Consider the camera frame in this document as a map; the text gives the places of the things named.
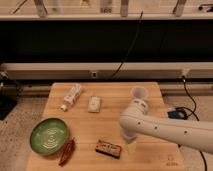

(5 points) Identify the black orange whiteboard eraser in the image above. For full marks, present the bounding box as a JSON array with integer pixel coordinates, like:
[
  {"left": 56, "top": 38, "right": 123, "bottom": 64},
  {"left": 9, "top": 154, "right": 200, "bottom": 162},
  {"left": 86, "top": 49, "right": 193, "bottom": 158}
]
[{"left": 95, "top": 140, "right": 122, "bottom": 159}]

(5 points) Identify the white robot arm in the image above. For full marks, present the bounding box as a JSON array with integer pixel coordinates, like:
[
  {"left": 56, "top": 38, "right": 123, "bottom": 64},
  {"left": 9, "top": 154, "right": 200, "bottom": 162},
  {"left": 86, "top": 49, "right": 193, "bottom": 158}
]
[{"left": 119, "top": 99, "right": 213, "bottom": 154}]

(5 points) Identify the clear plastic cup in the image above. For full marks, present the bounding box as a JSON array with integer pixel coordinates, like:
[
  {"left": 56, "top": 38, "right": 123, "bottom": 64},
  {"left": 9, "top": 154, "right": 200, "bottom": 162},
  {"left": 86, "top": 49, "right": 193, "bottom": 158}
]
[{"left": 131, "top": 86, "right": 148, "bottom": 99}]

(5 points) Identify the blue black connector box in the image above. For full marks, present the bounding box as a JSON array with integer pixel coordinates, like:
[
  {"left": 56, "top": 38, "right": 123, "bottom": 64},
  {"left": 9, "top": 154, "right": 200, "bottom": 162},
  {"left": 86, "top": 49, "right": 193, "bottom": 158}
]
[{"left": 168, "top": 109, "right": 188, "bottom": 120}]

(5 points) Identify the red chili pepper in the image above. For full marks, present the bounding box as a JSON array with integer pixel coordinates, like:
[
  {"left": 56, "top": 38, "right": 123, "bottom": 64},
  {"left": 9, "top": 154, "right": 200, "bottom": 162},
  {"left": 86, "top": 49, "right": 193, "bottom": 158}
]
[{"left": 59, "top": 139, "right": 75, "bottom": 166}]

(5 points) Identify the white plastic bottle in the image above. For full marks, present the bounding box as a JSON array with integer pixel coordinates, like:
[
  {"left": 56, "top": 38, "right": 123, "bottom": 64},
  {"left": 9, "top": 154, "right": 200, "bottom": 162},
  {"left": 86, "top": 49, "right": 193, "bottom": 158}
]
[{"left": 60, "top": 84, "right": 83, "bottom": 111}]

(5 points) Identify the green ribbed bowl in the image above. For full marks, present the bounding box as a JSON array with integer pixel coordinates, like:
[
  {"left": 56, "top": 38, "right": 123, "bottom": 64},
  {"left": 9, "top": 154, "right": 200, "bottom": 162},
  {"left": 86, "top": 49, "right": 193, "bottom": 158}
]
[{"left": 29, "top": 118, "right": 69, "bottom": 156}]

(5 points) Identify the black object at left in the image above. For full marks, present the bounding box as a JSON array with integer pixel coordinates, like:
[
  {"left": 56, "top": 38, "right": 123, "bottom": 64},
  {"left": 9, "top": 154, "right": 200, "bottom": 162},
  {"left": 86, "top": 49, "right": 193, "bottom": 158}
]
[{"left": 0, "top": 71, "right": 21, "bottom": 121}]

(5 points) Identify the black floor cable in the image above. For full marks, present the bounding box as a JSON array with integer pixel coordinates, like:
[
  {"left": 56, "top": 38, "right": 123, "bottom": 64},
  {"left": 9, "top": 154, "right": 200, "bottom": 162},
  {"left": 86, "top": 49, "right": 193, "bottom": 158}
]
[{"left": 179, "top": 75, "right": 209, "bottom": 171}]

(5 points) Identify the black hanging cable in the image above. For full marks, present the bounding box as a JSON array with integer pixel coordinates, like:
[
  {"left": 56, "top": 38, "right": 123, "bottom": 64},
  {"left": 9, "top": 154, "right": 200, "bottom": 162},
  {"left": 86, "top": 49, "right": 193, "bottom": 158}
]
[{"left": 107, "top": 10, "right": 145, "bottom": 81}]

